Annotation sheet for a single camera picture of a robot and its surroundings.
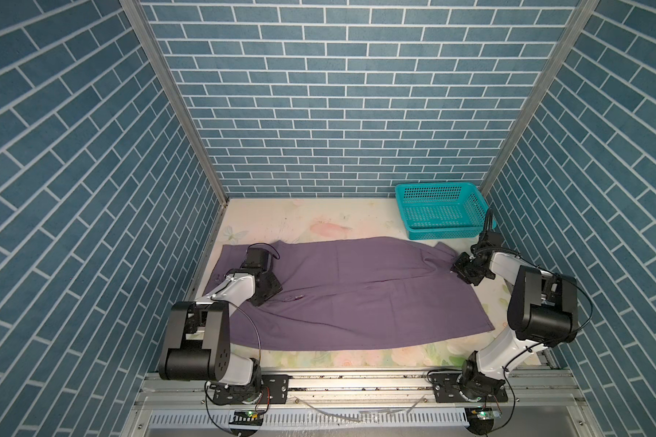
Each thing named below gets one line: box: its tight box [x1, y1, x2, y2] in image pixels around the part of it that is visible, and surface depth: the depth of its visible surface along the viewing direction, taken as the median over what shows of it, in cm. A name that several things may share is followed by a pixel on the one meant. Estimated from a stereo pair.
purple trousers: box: [204, 239, 495, 352], surface depth 93 cm
